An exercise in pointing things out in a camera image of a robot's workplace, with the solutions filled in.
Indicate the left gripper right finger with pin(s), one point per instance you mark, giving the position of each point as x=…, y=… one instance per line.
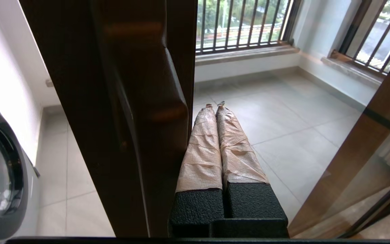
x=242, y=176

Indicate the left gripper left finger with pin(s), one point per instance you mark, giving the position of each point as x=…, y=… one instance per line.
x=201, y=169

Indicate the dark brown sliding glass door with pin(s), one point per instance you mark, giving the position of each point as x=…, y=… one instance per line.
x=80, y=101

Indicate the long grey stone window sill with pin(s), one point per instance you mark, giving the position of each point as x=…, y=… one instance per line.
x=245, y=54

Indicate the dark brown fixed glass panel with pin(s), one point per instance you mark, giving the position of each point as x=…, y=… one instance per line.
x=361, y=142

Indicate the long black balcony railing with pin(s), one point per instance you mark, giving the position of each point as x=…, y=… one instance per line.
x=235, y=47

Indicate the short grey stone side sill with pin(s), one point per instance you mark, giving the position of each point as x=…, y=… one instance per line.
x=350, y=69

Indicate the short black side railing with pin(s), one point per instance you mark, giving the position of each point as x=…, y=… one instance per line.
x=377, y=40

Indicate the white front-load washing machine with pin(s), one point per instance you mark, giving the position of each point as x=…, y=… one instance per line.
x=2, y=176

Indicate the small white wall fitting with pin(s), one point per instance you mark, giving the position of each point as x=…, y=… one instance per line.
x=49, y=83

